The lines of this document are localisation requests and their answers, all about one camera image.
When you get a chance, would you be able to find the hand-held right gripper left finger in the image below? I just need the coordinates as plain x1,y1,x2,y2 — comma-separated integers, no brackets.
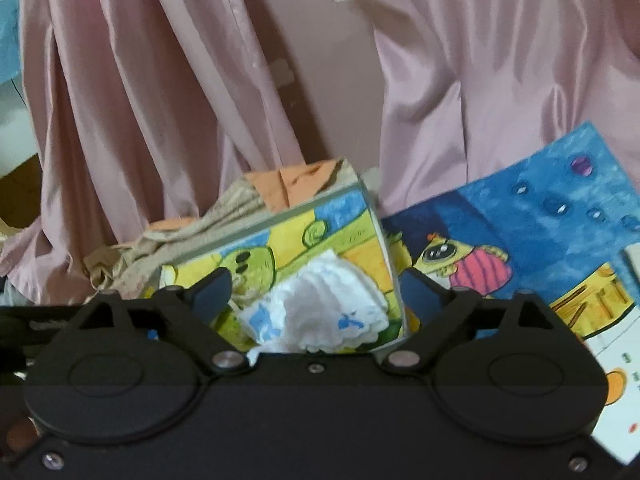
75,267,252,377

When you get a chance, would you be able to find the blue cartoon painting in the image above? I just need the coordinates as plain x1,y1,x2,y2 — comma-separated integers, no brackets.
382,120,640,466

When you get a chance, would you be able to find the blue towel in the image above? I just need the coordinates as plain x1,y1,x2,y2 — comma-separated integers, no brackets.
0,0,23,83

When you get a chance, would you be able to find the beige cloth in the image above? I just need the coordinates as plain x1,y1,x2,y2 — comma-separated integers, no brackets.
82,157,361,296

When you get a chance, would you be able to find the grey tray of clutter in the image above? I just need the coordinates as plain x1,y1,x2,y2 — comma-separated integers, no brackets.
142,182,408,353

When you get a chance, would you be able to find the pink curtain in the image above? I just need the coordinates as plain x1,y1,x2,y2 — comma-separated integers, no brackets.
0,0,640,306

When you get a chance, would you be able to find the white blue-print cloth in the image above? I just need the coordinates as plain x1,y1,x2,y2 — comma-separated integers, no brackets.
235,250,391,362

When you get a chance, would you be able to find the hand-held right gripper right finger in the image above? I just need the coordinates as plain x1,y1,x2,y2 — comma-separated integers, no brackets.
382,267,567,377

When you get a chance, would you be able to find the orange cloth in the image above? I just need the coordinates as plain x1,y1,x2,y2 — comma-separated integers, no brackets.
150,160,341,233

